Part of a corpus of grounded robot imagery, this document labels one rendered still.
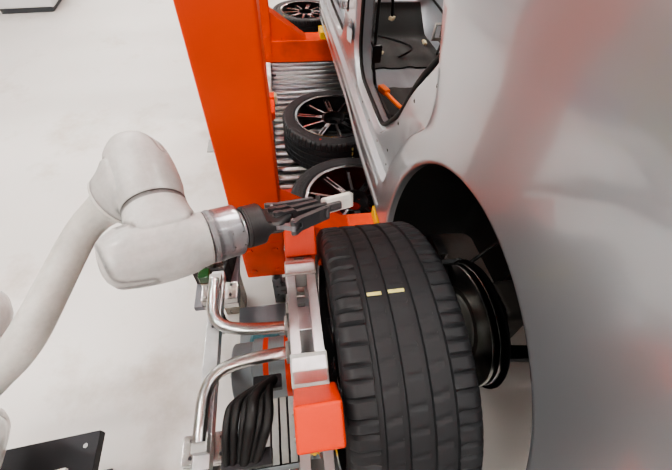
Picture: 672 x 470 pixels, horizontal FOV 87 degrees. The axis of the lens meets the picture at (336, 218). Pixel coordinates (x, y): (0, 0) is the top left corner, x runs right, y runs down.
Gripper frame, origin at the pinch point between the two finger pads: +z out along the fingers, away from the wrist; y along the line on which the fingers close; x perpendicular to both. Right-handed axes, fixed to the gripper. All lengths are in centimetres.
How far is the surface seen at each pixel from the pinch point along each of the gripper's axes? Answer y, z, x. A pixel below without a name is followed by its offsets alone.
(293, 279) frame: -0.9, -11.0, -14.6
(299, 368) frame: 13.8, -18.0, -22.2
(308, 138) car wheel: -130, 65, -12
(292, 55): -209, 99, 36
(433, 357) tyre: 26.5, 1.0, -20.5
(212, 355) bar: -7.7, -28.4, -30.4
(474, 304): 14.0, 30.2, -30.1
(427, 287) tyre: 18.4, 7.5, -13.5
